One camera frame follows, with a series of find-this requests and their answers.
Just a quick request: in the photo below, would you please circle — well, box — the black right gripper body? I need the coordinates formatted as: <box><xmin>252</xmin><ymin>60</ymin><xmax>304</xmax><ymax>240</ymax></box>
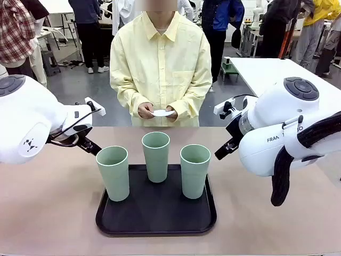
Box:
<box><xmin>225</xmin><ymin>117</ymin><xmax>243</xmax><ymax>146</ymax></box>

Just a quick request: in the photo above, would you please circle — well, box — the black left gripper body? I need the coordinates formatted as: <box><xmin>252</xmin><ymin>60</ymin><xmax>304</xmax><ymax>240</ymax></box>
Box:
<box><xmin>76</xmin><ymin>133</ymin><xmax>93</xmax><ymax>149</ymax></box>

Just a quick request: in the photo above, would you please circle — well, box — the pale green tall cup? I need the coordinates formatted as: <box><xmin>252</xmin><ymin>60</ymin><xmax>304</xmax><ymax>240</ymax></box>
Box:
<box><xmin>95</xmin><ymin>146</ymin><xmax>131</xmax><ymax>202</ymax></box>
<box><xmin>141</xmin><ymin>132</ymin><xmax>171</xmax><ymax>183</ymax></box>
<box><xmin>180</xmin><ymin>144</ymin><xmax>212</xmax><ymax>200</ymax></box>

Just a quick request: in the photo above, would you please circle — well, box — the person's right forearm yellow sleeve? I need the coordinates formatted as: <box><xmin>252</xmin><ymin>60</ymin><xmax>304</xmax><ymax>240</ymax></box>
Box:
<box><xmin>110</xmin><ymin>79</ymin><xmax>150</xmax><ymax>118</ymax></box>

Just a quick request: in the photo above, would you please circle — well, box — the person's left forearm yellow sleeve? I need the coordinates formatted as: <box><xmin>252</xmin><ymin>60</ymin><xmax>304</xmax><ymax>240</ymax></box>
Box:
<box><xmin>170</xmin><ymin>82</ymin><xmax>213</xmax><ymax>121</ymax></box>

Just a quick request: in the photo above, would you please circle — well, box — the person's left hand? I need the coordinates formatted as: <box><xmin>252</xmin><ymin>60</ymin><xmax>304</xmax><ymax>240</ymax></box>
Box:
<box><xmin>165</xmin><ymin>105</ymin><xmax>178</xmax><ymax>122</ymax></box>

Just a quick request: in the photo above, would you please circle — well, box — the person's right hand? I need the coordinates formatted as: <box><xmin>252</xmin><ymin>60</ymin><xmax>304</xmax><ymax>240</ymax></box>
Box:
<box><xmin>137</xmin><ymin>102</ymin><xmax>157</xmax><ymax>119</ymax></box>

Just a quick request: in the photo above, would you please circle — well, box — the large white table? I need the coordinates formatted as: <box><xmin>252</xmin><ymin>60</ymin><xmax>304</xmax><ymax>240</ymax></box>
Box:
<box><xmin>229</xmin><ymin>57</ymin><xmax>341</xmax><ymax>107</ymax></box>

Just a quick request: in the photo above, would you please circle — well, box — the green and white stand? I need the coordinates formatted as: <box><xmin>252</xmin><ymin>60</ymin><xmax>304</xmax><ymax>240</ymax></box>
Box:
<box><xmin>220</xmin><ymin>55</ymin><xmax>240</xmax><ymax>83</ymax></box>

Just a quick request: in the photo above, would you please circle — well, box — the grey step stool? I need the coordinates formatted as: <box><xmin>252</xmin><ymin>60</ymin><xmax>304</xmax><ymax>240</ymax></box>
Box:
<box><xmin>41</xmin><ymin>50</ymin><xmax>61</xmax><ymax>77</ymax></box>

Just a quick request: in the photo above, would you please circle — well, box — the black plastic serving tray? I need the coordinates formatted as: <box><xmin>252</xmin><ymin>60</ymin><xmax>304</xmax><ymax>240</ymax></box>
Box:
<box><xmin>95</xmin><ymin>164</ymin><xmax>217</xmax><ymax>237</ymax></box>

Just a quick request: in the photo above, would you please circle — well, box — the person in beige trousers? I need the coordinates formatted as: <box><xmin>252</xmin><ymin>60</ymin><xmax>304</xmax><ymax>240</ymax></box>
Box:
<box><xmin>22</xmin><ymin>0</ymin><xmax>50</xmax><ymax>89</ymax></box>

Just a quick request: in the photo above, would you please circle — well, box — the black hanging bag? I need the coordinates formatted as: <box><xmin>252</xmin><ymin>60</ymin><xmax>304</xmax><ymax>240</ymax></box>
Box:
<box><xmin>231</xmin><ymin>28</ymin><xmax>242</xmax><ymax>49</ymax></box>

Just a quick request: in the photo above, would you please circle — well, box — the person in yellow shirt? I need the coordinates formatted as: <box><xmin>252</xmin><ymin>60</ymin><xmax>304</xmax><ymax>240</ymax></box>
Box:
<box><xmin>109</xmin><ymin>10</ymin><xmax>213</xmax><ymax>127</ymax></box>

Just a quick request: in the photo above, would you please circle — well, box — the orange and black pole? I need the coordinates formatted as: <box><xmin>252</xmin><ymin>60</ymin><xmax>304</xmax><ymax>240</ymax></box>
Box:
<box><xmin>278</xmin><ymin>18</ymin><xmax>297</xmax><ymax>61</ymax></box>

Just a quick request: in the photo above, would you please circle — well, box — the person in dark clothes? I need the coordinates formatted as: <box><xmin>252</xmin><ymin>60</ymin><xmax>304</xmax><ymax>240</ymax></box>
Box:
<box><xmin>68</xmin><ymin>0</ymin><xmax>110</xmax><ymax>74</ymax></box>

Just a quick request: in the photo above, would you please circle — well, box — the person in black coat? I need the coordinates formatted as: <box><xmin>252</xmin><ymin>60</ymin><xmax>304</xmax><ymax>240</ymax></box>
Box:
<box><xmin>259</xmin><ymin>0</ymin><xmax>315</xmax><ymax>59</ymax></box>

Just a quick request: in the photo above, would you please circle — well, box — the person in blue jacket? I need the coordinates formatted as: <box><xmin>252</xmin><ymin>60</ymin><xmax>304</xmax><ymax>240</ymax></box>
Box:
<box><xmin>201</xmin><ymin>0</ymin><xmax>245</xmax><ymax>93</ymax></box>

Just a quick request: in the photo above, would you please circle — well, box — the person in dark wide trousers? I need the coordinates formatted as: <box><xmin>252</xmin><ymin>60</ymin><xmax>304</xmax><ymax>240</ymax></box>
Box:
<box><xmin>315</xmin><ymin>25</ymin><xmax>341</xmax><ymax>78</ymax></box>

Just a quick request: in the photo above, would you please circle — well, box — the person in yellow jacket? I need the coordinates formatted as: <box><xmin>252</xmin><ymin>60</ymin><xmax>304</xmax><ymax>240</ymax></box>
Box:
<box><xmin>291</xmin><ymin>0</ymin><xmax>341</xmax><ymax>69</ymax></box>

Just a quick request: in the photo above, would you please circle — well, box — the person in plaid shirt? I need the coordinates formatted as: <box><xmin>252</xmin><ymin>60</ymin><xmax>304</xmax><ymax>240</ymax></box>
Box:
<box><xmin>0</xmin><ymin>0</ymin><xmax>37</xmax><ymax>79</ymax></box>

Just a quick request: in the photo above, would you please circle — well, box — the person in white shirt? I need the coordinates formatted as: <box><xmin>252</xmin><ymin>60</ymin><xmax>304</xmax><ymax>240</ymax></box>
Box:
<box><xmin>111</xmin><ymin>0</ymin><xmax>143</xmax><ymax>37</ymax></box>

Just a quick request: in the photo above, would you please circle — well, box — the whiteboard on easel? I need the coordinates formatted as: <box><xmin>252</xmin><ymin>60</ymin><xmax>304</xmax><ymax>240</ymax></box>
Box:
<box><xmin>39</xmin><ymin>0</ymin><xmax>80</xmax><ymax>54</ymax></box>

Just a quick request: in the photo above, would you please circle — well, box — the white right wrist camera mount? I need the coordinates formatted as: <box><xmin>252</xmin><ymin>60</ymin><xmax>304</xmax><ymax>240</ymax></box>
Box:
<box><xmin>214</xmin><ymin>98</ymin><xmax>237</xmax><ymax>120</ymax></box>

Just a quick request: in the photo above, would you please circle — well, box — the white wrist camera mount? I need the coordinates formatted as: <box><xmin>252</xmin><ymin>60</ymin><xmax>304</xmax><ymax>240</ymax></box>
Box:
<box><xmin>84</xmin><ymin>97</ymin><xmax>107</xmax><ymax>117</ymax></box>
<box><xmin>214</xmin><ymin>98</ymin><xmax>237</xmax><ymax>120</ymax></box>

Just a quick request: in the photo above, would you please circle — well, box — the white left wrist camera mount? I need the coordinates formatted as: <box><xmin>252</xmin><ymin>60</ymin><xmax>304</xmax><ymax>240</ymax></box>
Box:
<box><xmin>84</xmin><ymin>97</ymin><xmax>107</xmax><ymax>117</ymax></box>

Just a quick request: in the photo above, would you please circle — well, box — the black braided cable sleeve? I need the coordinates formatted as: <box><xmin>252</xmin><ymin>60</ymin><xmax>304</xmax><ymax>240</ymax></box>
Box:
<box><xmin>270</xmin><ymin>110</ymin><xmax>341</xmax><ymax>207</ymax></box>

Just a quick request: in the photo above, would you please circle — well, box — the white tubular frame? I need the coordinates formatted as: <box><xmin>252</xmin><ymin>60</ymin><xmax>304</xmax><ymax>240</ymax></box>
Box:
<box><xmin>37</xmin><ymin>26</ymin><xmax>67</xmax><ymax>47</ymax></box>

